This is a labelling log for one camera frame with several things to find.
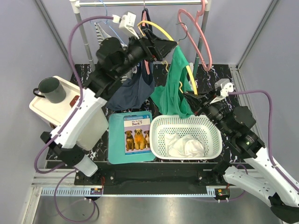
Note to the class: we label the green tank top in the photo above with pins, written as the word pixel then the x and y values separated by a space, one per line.
pixel 168 98

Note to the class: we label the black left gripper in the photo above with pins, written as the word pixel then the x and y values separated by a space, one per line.
pixel 159 49

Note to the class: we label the white storage box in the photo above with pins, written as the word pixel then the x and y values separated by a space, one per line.
pixel 54 114

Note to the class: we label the pink plastic hanger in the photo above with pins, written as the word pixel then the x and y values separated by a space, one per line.
pixel 200 22

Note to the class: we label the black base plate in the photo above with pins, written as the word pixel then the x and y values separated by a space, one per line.
pixel 153 178

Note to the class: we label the yellow hanger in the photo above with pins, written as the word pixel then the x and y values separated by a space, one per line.
pixel 177 50

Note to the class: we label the white perforated plastic basket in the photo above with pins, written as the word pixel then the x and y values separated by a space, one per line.
pixel 199 127

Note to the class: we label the dark grey mug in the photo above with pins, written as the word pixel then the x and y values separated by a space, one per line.
pixel 51 89

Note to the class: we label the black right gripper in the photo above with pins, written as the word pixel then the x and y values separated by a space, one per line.
pixel 195 102

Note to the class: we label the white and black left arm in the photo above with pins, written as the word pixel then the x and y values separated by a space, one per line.
pixel 113 63

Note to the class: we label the dog picture book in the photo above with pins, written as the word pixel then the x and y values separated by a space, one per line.
pixel 137 134

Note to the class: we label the coral pink hanger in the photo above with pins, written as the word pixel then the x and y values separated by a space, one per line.
pixel 145 17

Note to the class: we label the dark red cube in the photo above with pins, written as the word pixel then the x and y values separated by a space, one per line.
pixel 74 100

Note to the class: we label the navy blue tank top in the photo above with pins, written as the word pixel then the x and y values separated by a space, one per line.
pixel 133 93

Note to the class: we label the teal tray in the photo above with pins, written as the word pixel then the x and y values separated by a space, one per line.
pixel 116 141

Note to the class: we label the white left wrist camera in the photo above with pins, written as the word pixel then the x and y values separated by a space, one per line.
pixel 126 23

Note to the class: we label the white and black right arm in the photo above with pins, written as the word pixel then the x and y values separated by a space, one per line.
pixel 279 191

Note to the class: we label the striped white tank top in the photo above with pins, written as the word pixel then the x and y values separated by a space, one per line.
pixel 101 36

